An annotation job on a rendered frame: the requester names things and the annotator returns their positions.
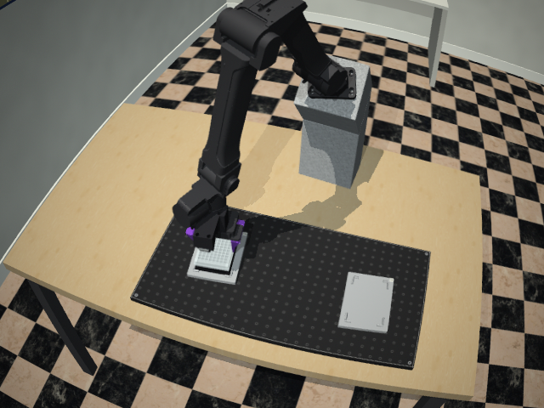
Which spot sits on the white well plate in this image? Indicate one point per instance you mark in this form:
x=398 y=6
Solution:
x=223 y=255

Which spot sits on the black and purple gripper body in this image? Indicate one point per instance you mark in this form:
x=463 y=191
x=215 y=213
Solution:
x=233 y=231

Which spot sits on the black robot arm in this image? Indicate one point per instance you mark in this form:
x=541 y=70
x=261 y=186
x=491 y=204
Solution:
x=249 y=28

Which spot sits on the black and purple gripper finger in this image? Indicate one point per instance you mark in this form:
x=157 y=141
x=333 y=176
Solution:
x=235 y=243
x=189 y=233

